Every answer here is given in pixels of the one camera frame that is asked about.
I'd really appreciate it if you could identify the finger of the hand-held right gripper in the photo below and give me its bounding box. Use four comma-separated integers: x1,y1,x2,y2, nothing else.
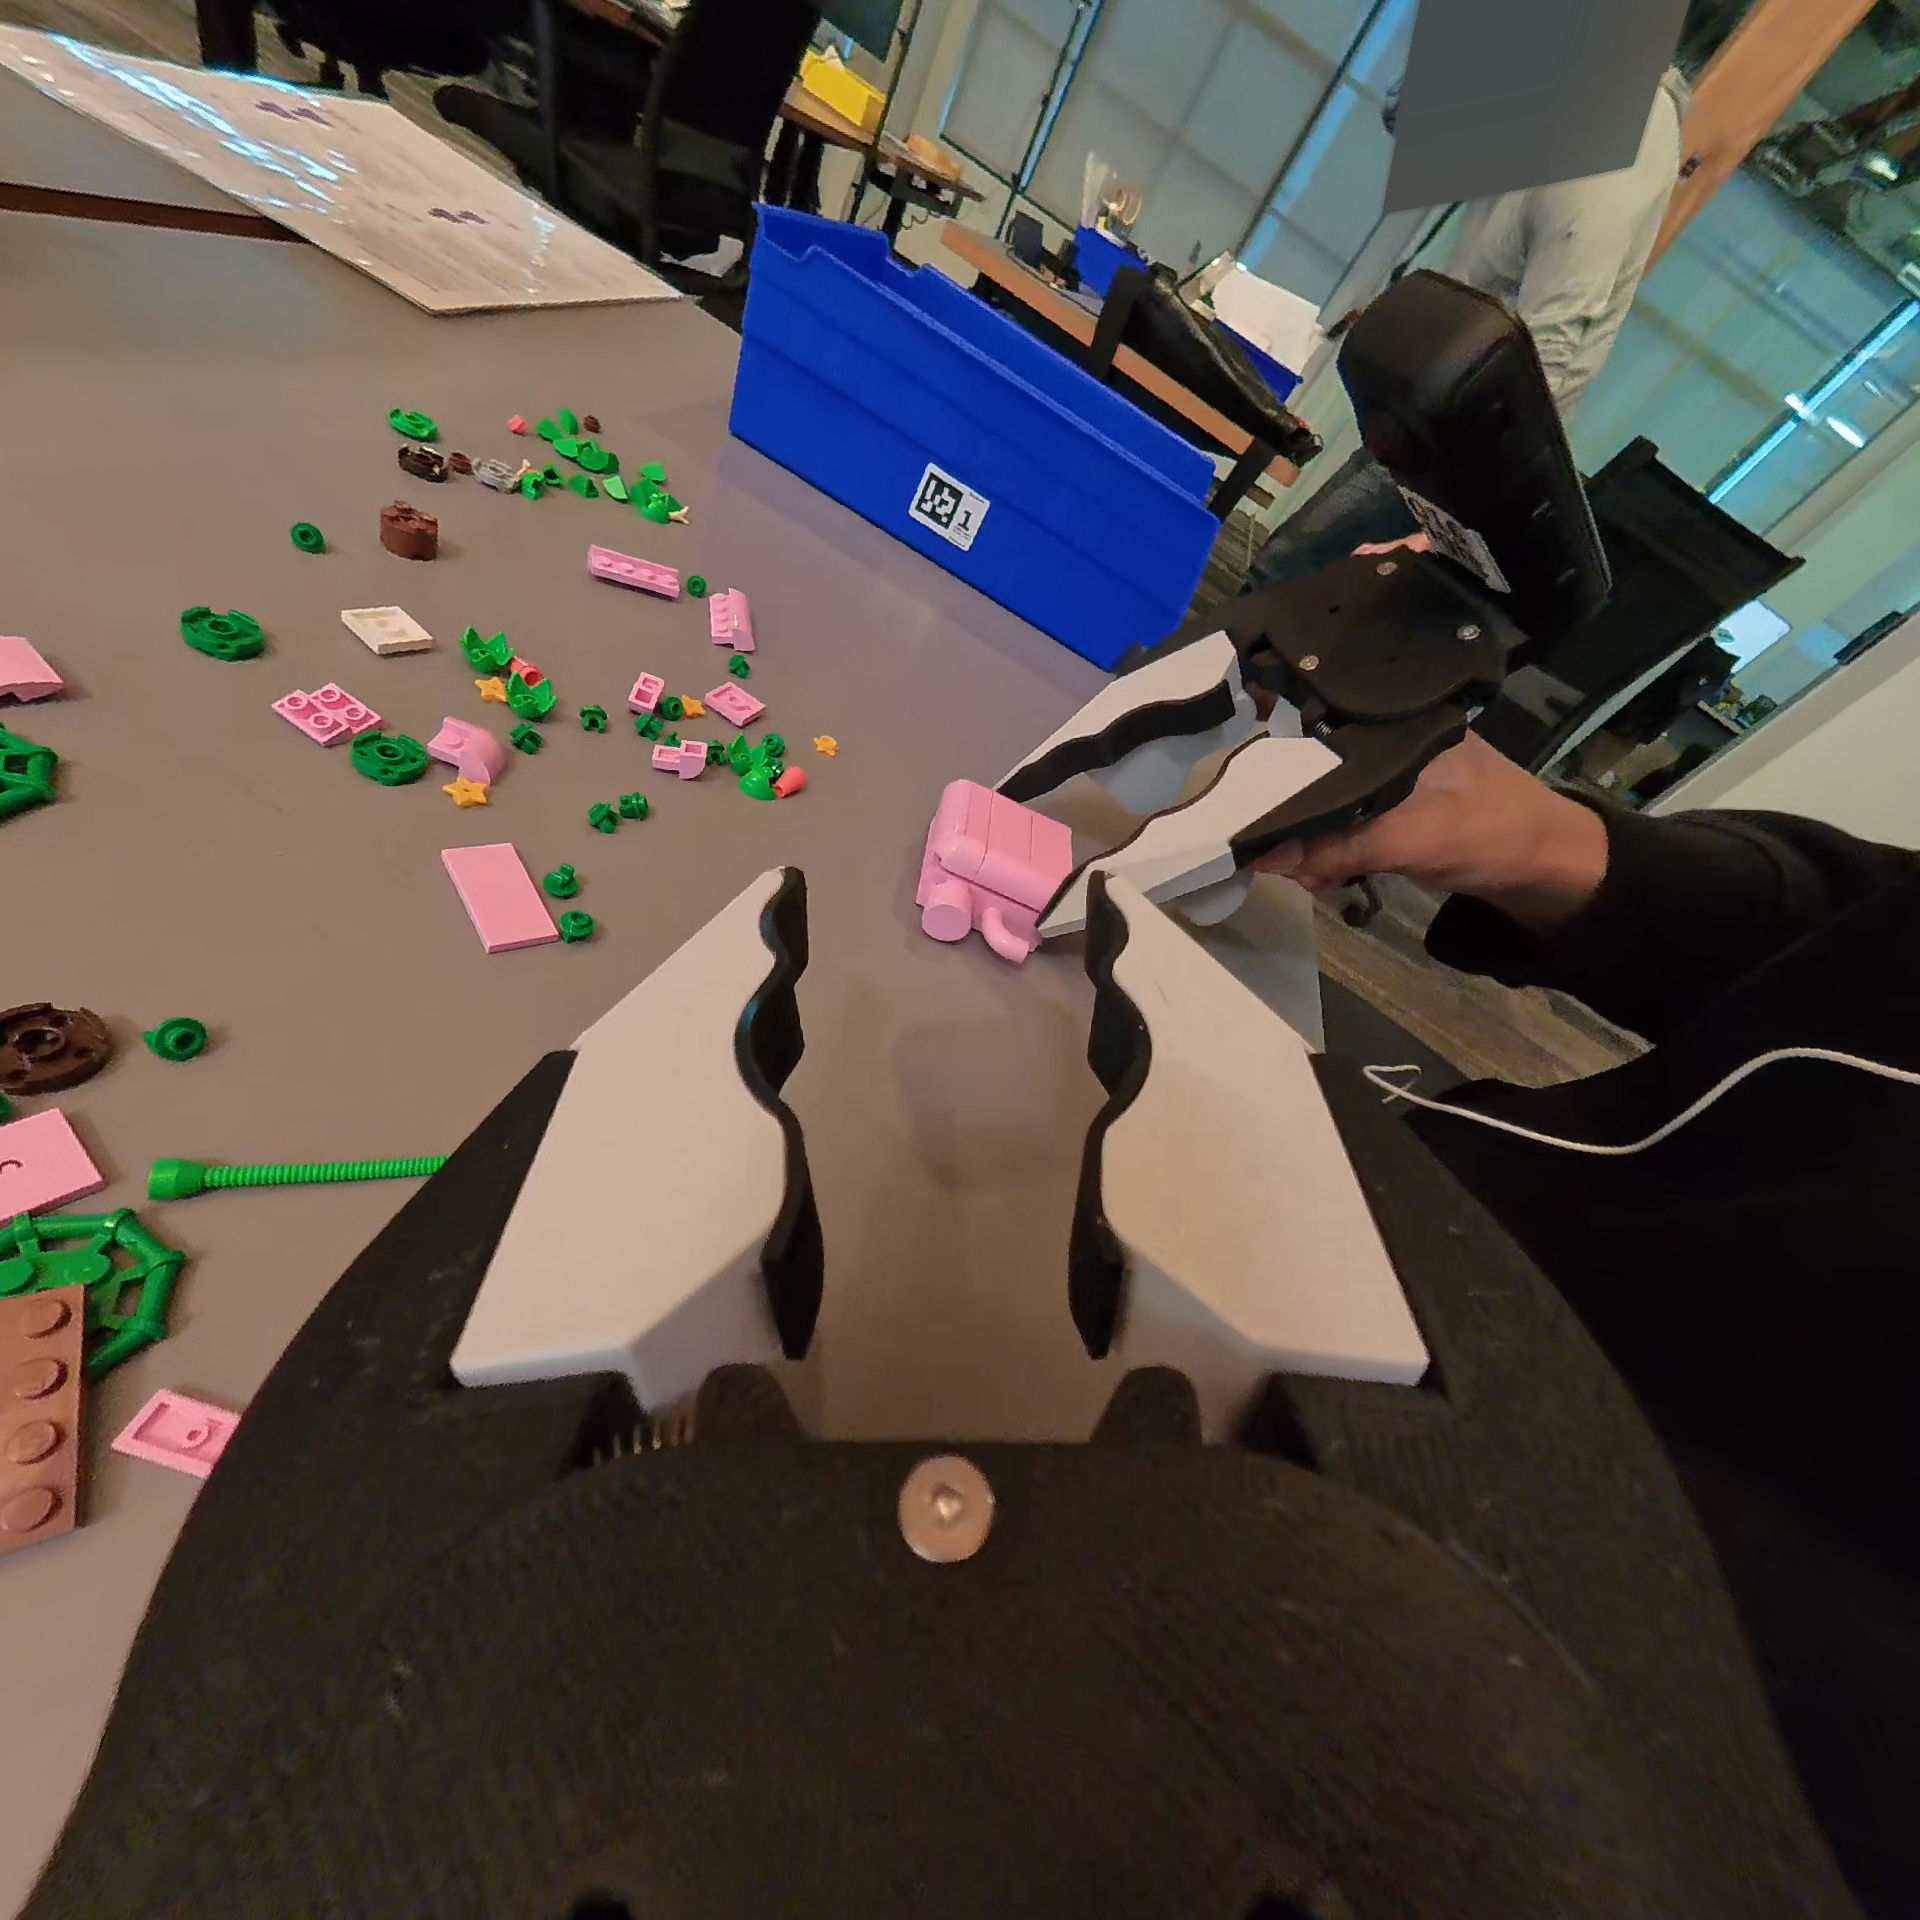
1034,737,1346,945
993,631,1255,807

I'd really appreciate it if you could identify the pink face tile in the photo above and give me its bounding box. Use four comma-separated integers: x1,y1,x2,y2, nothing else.
0,1112,107,1226

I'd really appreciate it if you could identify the person's right forearm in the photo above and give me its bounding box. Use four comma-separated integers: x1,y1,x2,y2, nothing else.
1423,795,1920,1051

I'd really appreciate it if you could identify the pink flat rectangular tile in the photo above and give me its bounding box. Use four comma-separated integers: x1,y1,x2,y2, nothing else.
440,843,559,956

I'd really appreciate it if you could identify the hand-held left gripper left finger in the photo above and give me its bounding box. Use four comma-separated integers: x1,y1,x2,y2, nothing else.
450,865,827,1389

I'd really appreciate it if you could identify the blue plastic bin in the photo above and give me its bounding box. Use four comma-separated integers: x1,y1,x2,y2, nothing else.
727,201,1221,672

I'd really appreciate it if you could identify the brown square studded plate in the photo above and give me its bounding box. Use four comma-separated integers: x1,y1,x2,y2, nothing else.
0,1285,89,1557

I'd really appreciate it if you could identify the wooden post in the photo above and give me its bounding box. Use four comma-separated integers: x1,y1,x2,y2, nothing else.
1670,0,1891,243

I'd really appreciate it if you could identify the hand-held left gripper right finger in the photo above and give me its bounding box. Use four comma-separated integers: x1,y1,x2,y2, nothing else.
1070,871,1431,1442

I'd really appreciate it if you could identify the person's black clothing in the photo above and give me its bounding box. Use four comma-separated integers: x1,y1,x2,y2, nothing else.
1319,989,1920,1920

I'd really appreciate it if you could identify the pink square brick base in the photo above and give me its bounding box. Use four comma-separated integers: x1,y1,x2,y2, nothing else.
914,777,1077,964

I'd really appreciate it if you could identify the white cable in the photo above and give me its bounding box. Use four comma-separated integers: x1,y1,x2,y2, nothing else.
1362,1045,1920,1156

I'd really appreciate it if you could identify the pink stepped studded plate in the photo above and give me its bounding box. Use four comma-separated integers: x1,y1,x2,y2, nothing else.
271,681,383,748

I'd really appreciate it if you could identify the dark brown round plate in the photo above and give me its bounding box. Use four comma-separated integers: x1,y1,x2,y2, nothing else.
0,1001,113,1095

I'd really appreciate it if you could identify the person's right hand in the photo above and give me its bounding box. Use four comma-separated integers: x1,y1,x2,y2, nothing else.
1288,737,1618,921

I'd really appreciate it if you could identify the green flexible bar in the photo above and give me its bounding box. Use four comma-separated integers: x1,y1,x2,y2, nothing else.
145,1153,448,1203

